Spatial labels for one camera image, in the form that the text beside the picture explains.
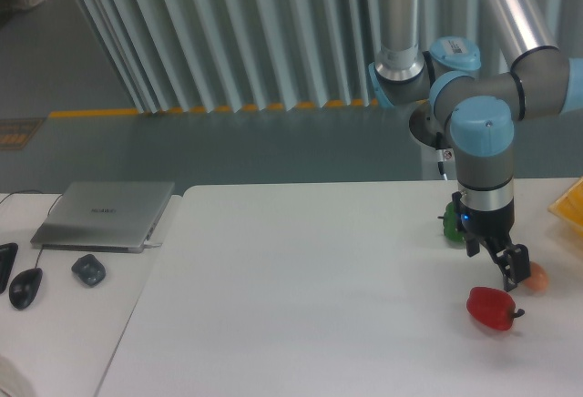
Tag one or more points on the black computer mouse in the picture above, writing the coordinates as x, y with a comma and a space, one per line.
24, 287

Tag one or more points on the black keyboard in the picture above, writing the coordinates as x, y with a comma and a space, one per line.
8, 253

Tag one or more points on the white sleeved forearm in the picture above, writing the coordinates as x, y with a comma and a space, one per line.
12, 382

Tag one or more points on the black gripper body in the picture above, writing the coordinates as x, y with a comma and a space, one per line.
483, 224

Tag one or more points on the yellow plastic basket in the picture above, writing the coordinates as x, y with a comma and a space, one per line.
568, 207

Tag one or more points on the grey folding partition screen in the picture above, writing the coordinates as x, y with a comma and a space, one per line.
279, 53

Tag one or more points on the red bell pepper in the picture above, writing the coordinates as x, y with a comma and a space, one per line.
493, 308

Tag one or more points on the dark grey earbuds case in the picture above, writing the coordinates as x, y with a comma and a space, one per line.
89, 270

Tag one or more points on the green bell pepper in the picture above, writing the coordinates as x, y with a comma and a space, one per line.
449, 222

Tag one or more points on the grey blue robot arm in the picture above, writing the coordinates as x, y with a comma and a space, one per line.
475, 116

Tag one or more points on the brown egg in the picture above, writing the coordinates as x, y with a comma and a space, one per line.
538, 280

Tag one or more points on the silver closed laptop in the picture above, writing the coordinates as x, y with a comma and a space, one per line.
112, 216

